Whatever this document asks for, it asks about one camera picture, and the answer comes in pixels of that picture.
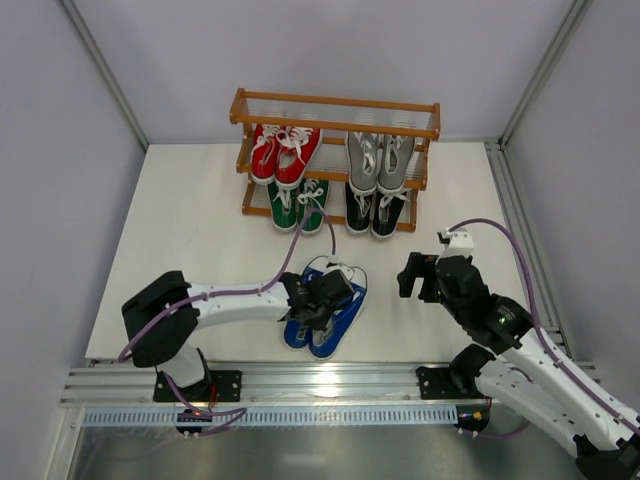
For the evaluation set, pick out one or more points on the black sneaker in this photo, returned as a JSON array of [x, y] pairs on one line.
[[388, 208], [358, 211]]

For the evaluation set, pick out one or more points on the red sneaker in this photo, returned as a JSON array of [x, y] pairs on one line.
[[297, 147], [264, 153]]

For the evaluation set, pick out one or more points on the slotted grey cable duct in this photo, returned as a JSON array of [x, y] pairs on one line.
[[274, 416]]

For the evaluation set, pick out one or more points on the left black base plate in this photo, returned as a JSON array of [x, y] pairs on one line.
[[217, 386]]

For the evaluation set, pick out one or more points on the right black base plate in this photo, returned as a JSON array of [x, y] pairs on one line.
[[445, 383]]

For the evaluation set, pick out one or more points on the aluminium right side rail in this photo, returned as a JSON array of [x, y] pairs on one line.
[[517, 222]]

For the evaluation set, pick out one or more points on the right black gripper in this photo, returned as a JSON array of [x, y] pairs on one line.
[[427, 276]]

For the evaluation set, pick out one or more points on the aluminium rail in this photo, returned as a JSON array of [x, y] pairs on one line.
[[517, 222], [261, 383]]

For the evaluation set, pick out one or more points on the wooden shoe shelf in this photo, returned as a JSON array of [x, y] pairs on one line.
[[337, 116]]

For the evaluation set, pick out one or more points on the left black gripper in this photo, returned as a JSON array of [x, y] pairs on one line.
[[320, 310]]

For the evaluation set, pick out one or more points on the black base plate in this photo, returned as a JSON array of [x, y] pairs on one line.
[[217, 386], [445, 383]]

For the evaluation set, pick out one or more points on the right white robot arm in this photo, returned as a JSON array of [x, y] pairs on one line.
[[511, 362]]

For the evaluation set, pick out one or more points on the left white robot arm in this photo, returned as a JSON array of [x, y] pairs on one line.
[[160, 319]]

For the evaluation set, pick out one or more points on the aluminium front rail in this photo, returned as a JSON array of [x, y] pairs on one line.
[[261, 383]]

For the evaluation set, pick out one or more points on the left aluminium corner post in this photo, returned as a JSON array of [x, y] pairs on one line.
[[82, 30]]

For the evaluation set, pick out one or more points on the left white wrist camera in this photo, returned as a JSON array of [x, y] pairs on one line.
[[334, 264]]

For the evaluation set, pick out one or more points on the grey sneaker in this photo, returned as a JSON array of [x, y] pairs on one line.
[[397, 152], [363, 164]]

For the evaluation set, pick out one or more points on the green sneaker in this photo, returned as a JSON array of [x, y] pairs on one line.
[[283, 207], [311, 201]]

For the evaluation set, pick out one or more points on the blue sneaker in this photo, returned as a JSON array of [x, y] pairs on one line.
[[324, 344], [296, 335]]

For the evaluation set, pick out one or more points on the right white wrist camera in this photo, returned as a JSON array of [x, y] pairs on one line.
[[456, 243]]

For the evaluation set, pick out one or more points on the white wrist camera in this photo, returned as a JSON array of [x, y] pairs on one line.
[[456, 243], [334, 264]]

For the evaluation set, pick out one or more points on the aluminium corner post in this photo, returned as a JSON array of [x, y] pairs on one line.
[[554, 51], [82, 30]]

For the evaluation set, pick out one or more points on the right aluminium corner post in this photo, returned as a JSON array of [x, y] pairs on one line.
[[554, 51]]

